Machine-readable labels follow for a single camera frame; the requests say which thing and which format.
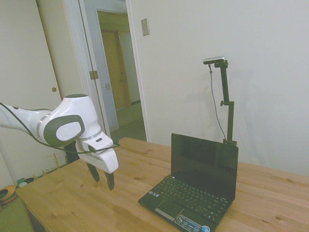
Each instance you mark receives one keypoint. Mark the orange wooden bowl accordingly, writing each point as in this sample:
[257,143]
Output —
[8,194]

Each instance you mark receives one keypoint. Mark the wooden hallway door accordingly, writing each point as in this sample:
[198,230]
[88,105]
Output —
[113,70]

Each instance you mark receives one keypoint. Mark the round closet door knob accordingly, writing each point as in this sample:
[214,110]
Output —
[54,89]

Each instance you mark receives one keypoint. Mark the black Asus laptop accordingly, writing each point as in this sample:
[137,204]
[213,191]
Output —
[205,164]

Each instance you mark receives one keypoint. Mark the metal door latch plate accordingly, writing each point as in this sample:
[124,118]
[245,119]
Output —
[107,86]

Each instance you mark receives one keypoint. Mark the teal lidded jar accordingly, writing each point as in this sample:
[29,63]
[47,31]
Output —
[21,183]

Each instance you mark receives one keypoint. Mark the beige wall switch plate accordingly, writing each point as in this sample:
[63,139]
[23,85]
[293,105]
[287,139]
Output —
[145,27]

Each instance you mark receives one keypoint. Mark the silver camera on stand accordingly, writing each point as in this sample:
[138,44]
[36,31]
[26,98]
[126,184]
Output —
[214,60]

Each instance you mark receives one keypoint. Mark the black camera stand pole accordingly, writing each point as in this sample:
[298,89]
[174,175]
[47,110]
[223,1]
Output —
[228,96]

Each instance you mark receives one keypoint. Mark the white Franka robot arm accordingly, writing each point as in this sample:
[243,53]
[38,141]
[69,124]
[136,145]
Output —
[72,113]

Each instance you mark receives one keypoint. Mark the brass door hinge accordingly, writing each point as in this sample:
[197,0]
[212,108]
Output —
[93,75]

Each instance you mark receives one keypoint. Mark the white open door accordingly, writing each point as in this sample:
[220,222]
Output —
[101,60]

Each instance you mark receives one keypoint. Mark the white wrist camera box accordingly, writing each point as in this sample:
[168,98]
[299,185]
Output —
[89,159]

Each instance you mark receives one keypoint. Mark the white closet door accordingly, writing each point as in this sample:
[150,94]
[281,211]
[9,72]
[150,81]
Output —
[60,48]

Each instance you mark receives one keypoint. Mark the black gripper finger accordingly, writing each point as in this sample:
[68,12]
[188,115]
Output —
[94,174]
[110,181]

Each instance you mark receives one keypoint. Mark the wooden rack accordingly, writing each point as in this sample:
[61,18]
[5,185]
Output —
[54,166]

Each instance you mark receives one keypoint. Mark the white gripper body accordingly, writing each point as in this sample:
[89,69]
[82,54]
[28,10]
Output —
[109,160]

